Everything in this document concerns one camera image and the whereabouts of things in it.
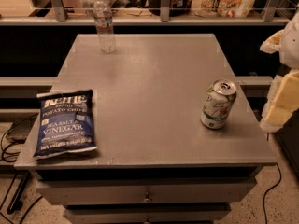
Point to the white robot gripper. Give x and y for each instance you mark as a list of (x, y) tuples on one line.
[(291, 44)]

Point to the green white 7up can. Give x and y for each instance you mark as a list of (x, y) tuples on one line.
[(220, 97)]

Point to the white snack bag on shelf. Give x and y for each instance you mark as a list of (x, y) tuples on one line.
[(222, 8)]

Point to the blue Kettle chip bag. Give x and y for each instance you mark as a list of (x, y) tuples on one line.
[(66, 124)]

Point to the top drawer with knob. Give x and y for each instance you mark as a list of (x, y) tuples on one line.
[(144, 191)]

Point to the drawer with knob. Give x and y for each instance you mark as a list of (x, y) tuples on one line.
[(144, 191), (147, 214)]

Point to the grey drawer cabinet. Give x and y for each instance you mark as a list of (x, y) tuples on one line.
[(148, 97)]

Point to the clear plastic water bottle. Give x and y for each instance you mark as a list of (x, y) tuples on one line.
[(104, 25)]

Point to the lower drawer with knob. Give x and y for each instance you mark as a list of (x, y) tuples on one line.
[(147, 214)]

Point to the metal railing shelf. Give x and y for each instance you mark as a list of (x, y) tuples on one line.
[(131, 12)]

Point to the grey power adapter box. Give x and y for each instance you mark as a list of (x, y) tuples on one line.
[(19, 131)]

